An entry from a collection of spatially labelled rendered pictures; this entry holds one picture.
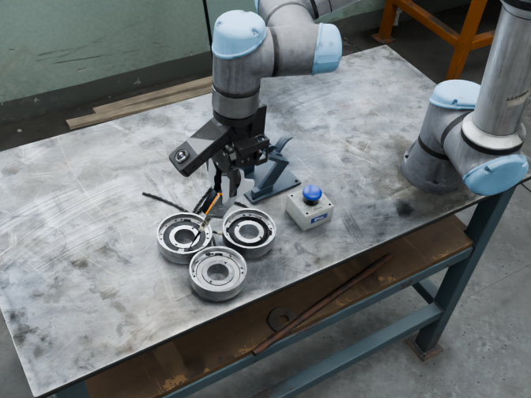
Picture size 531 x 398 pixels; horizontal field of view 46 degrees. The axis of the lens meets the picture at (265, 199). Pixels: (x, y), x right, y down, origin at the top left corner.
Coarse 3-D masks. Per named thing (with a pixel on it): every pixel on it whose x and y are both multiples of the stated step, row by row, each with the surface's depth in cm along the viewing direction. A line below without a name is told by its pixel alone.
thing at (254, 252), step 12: (228, 216) 123; (240, 216) 125; (264, 216) 125; (240, 228) 123; (252, 228) 125; (276, 228) 122; (228, 240) 119; (252, 240) 121; (240, 252) 119; (252, 252) 119; (264, 252) 120
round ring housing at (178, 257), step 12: (168, 216) 122; (180, 216) 123; (192, 216) 123; (180, 228) 122; (192, 228) 122; (192, 240) 123; (168, 252) 116; (180, 252) 116; (192, 252) 116; (180, 264) 119
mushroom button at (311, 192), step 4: (304, 188) 126; (308, 188) 126; (312, 188) 126; (316, 188) 126; (304, 192) 125; (308, 192) 125; (312, 192) 125; (316, 192) 125; (320, 192) 126; (304, 196) 125; (308, 196) 125; (312, 196) 125; (316, 196) 125; (320, 196) 125; (312, 200) 125; (316, 200) 125
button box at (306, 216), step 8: (296, 192) 129; (288, 200) 128; (296, 200) 127; (304, 200) 127; (320, 200) 128; (328, 200) 128; (288, 208) 130; (296, 208) 127; (304, 208) 126; (312, 208) 126; (320, 208) 126; (328, 208) 127; (296, 216) 128; (304, 216) 125; (312, 216) 125; (320, 216) 127; (328, 216) 129; (304, 224) 126; (312, 224) 127; (320, 224) 129
